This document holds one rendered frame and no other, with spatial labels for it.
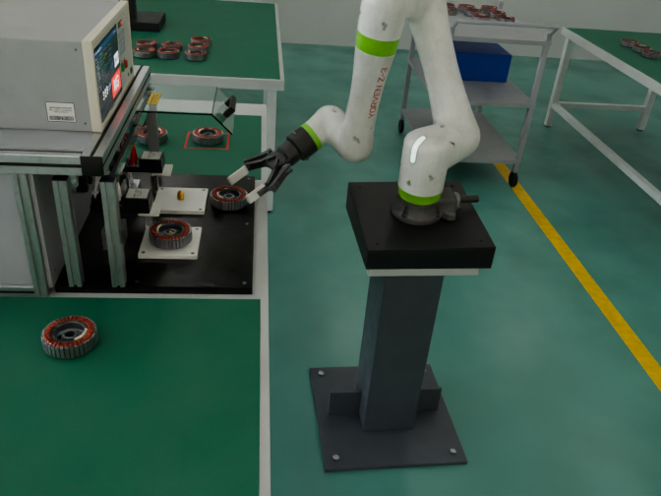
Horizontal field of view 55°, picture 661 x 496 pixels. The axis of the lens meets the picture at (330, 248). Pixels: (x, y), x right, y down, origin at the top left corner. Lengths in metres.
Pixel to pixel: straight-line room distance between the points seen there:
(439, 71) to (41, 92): 1.01
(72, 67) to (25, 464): 0.81
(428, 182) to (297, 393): 1.02
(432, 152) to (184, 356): 0.82
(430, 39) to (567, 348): 1.56
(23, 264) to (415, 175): 1.00
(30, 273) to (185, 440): 0.60
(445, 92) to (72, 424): 1.25
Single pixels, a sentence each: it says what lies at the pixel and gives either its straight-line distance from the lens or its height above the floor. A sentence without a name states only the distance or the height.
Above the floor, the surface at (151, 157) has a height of 0.92.
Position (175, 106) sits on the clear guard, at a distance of 1.88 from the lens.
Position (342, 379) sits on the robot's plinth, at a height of 0.02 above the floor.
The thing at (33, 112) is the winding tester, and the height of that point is 1.16.
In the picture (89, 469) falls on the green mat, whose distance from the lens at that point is 1.26.
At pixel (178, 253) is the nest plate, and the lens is 1.72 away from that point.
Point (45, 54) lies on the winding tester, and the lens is 1.55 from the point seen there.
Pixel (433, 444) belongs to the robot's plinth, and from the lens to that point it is 2.31.
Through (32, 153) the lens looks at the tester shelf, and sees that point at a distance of 1.50.
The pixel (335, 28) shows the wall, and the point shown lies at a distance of 7.04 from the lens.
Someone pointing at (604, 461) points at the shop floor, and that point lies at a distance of 2.50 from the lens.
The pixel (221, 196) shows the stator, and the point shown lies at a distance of 1.94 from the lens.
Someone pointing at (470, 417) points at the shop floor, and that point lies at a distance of 2.46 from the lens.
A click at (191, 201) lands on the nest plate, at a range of 1.97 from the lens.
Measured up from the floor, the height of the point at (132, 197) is 0.92.
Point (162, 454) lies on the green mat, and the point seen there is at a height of 0.75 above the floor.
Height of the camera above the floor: 1.69
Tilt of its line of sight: 31 degrees down
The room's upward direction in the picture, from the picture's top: 5 degrees clockwise
